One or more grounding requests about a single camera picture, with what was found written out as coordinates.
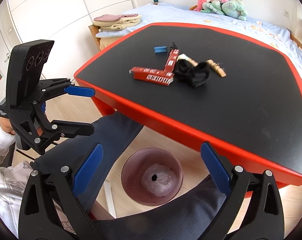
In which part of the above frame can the person left leg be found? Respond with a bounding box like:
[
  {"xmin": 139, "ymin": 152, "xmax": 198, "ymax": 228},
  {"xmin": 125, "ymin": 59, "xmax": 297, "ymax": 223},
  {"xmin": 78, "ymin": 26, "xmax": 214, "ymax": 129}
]
[{"xmin": 30, "ymin": 112, "xmax": 143, "ymax": 212}]

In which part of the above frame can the person left hand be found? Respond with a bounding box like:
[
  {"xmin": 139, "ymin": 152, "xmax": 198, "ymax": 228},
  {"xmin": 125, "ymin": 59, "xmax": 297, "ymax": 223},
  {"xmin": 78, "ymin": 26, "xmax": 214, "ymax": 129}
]
[{"xmin": 0, "ymin": 117, "xmax": 16, "ymax": 135}]

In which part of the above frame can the green plush toy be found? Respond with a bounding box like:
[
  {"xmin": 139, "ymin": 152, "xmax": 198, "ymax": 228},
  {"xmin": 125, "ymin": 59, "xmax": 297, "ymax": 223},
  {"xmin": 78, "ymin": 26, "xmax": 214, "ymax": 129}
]
[{"xmin": 201, "ymin": 0, "xmax": 247, "ymax": 21}]

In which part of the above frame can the white wardrobe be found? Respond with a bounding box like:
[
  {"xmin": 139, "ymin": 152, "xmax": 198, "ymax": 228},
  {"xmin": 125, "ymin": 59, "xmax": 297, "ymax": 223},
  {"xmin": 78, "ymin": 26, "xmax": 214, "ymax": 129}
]
[{"xmin": 8, "ymin": 0, "xmax": 133, "ymax": 79}]

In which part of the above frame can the black small clip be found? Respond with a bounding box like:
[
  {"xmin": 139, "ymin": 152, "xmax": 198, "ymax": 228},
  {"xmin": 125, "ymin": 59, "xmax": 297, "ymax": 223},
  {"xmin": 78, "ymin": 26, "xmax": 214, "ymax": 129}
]
[{"xmin": 170, "ymin": 41, "xmax": 178, "ymax": 50}]

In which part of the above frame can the blue plastic clip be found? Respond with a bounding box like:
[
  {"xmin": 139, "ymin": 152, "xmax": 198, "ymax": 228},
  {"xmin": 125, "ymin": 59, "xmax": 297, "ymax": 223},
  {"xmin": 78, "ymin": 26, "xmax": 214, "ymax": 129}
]
[{"xmin": 154, "ymin": 46, "xmax": 167, "ymax": 54}]

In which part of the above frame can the bed with blue sheet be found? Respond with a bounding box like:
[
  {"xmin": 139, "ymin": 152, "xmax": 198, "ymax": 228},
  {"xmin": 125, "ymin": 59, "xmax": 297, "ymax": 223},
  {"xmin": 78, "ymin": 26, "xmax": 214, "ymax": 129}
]
[{"xmin": 90, "ymin": 3, "xmax": 302, "ymax": 79}]

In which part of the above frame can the folded towels stack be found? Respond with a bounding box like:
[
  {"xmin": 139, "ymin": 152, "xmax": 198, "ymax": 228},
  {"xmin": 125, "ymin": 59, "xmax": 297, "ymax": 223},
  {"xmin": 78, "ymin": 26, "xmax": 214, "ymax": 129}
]
[{"xmin": 93, "ymin": 14, "xmax": 142, "ymax": 31}]

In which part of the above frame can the wooden clothespin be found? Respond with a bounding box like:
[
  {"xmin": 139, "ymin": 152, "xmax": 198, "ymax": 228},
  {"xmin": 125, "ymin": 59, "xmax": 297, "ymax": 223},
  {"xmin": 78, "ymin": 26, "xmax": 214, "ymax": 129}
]
[
  {"xmin": 206, "ymin": 59, "xmax": 226, "ymax": 77},
  {"xmin": 177, "ymin": 54, "xmax": 198, "ymax": 67}
]

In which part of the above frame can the red carton box long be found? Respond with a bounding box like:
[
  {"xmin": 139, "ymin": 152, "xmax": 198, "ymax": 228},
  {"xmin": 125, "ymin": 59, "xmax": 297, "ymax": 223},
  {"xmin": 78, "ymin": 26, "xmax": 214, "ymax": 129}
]
[{"xmin": 129, "ymin": 67, "xmax": 174, "ymax": 86}]

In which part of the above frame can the black cloth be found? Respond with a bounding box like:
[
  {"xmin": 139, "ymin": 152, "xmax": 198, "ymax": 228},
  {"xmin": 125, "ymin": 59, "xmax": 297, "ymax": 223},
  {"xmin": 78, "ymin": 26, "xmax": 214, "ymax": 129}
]
[{"xmin": 173, "ymin": 60, "xmax": 210, "ymax": 88}]

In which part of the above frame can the purple trash bin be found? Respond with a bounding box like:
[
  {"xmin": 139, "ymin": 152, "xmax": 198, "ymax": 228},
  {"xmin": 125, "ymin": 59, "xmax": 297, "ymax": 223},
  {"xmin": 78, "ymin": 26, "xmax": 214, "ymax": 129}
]
[{"xmin": 121, "ymin": 147, "xmax": 184, "ymax": 206}]

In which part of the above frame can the white sleeve left forearm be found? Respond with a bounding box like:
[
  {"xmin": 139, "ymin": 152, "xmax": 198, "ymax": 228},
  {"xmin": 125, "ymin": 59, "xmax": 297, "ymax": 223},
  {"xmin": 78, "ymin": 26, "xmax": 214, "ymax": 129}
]
[{"xmin": 0, "ymin": 112, "xmax": 74, "ymax": 238}]

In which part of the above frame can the red black table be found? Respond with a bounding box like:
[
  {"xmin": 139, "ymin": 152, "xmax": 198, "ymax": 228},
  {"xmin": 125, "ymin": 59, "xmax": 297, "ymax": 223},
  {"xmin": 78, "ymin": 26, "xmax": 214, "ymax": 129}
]
[{"xmin": 74, "ymin": 22, "xmax": 302, "ymax": 187}]

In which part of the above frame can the black camera box left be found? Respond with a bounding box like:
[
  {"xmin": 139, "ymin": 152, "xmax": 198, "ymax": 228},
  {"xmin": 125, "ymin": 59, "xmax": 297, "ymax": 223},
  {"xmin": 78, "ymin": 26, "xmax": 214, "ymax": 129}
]
[{"xmin": 5, "ymin": 40, "xmax": 54, "ymax": 107}]

